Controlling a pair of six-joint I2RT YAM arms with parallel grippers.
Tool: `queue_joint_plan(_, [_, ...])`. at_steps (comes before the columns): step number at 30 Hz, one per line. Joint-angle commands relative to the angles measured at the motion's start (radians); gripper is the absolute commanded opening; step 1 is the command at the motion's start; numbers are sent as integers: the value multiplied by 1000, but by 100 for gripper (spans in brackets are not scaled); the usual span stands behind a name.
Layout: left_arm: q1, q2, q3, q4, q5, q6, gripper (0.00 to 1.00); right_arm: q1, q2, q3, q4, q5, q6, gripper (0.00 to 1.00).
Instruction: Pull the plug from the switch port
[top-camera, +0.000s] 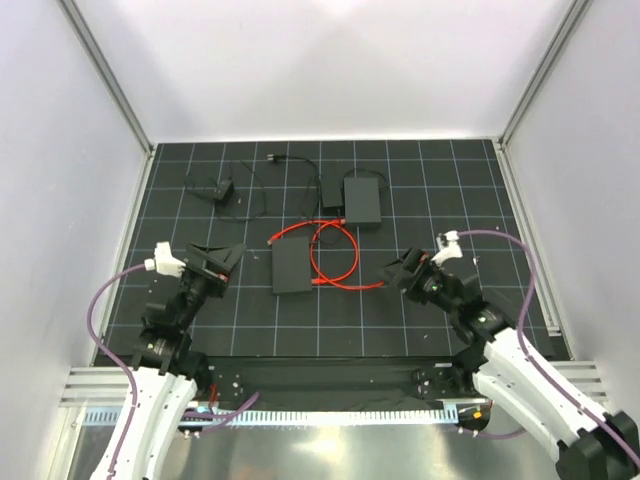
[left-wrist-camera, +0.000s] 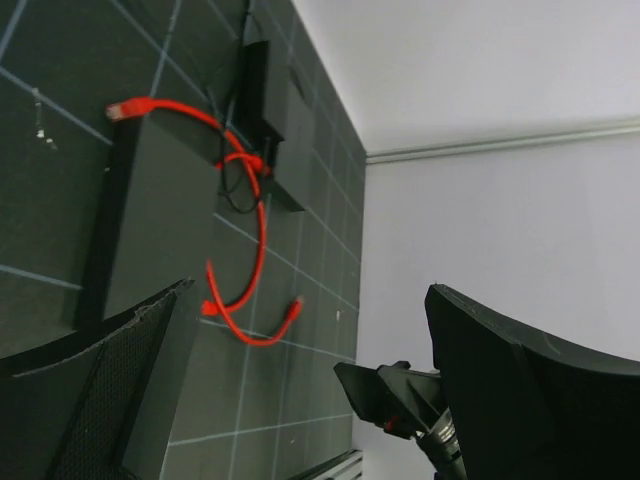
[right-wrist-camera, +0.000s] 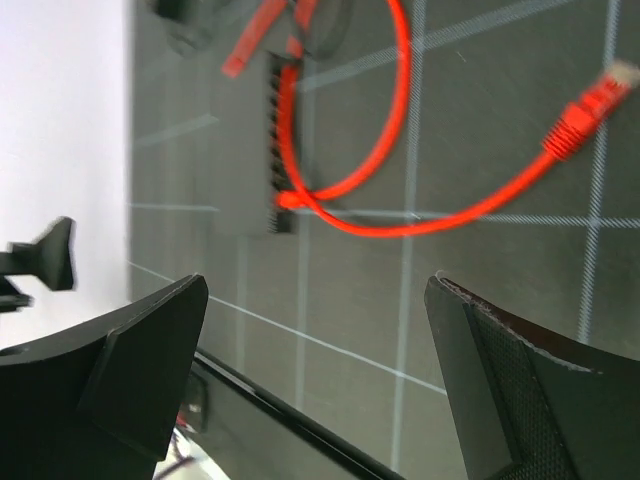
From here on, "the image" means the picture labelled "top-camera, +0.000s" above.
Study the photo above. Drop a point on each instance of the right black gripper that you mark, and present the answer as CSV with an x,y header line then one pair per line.
x,y
415,261

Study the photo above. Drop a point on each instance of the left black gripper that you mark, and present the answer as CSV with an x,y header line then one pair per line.
x,y
218,266

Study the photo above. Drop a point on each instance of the black network switch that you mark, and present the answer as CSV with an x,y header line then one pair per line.
x,y
291,266
362,202

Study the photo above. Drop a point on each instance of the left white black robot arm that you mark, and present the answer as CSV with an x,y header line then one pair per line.
x,y
165,374

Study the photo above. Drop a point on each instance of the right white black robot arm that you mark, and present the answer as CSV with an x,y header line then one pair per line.
x,y
582,438

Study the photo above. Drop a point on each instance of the small black plug adapter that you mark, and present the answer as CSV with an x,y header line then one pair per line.
x,y
223,192

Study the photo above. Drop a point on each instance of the black grid mat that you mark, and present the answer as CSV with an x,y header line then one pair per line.
x,y
426,188

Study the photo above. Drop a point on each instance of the black power adapter brick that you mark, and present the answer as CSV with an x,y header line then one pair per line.
x,y
331,193

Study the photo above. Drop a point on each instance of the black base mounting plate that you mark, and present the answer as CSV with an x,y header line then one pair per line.
x,y
336,384

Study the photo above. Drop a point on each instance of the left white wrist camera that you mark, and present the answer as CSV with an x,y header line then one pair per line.
x,y
163,262

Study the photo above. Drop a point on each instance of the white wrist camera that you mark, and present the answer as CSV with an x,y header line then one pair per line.
x,y
448,247
163,262

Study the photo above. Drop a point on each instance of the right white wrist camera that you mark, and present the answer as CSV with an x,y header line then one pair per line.
x,y
448,247

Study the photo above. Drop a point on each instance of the aluminium front frame rail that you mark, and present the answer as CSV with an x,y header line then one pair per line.
x,y
110,383

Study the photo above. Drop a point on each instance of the white slotted cable duct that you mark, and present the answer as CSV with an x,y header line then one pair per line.
x,y
108,416

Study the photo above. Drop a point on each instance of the left aluminium corner post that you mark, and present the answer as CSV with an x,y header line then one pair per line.
x,y
83,32

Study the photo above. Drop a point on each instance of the aluminium corner post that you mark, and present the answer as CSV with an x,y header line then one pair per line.
x,y
571,19
83,32

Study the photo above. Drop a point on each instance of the right aluminium corner post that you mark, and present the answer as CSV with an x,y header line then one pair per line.
x,y
571,19

